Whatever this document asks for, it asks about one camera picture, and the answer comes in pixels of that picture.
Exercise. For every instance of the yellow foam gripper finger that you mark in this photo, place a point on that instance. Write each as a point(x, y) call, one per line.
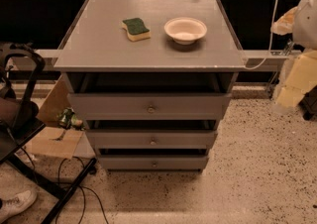
point(300, 79)

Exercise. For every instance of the grey bottom drawer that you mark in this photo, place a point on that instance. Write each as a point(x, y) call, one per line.
point(154, 162)

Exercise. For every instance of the grey drawer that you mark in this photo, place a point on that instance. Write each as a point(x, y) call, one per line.
point(106, 139)
point(154, 162)
point(149, 106)

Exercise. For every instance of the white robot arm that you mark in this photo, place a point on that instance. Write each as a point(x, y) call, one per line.
point(301, 22)

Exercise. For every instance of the grey drawer cabinet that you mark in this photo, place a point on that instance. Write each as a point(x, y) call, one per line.
point(99, 58)

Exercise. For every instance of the grey middle drawer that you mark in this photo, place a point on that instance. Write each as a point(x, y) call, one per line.
point(106, 139)

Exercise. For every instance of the grey top drawer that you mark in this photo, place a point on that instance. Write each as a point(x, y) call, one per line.
point(149, 106)

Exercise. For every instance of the dark cabinet at right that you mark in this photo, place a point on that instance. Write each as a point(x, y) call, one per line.
point(309, 104)

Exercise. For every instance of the metal diagonal strut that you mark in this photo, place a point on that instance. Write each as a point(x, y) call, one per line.
point(282, 57)

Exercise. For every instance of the white bowl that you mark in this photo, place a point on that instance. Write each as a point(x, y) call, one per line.
point(184, 30)

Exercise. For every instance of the green yellow sponge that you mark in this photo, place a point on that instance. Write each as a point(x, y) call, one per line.
point(136, 29)

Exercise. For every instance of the green crumpled packet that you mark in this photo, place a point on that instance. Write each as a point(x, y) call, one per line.
point(68, 120)

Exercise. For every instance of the brown cardboard sheet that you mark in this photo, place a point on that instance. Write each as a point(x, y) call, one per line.
point(54, 140)

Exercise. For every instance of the black chair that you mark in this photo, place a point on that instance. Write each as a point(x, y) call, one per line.
point(19, 124)

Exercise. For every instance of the white sneaker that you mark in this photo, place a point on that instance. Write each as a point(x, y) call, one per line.
point(16, 204)

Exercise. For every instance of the grey metal rail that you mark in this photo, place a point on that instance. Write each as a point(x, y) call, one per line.
point(260, 59)

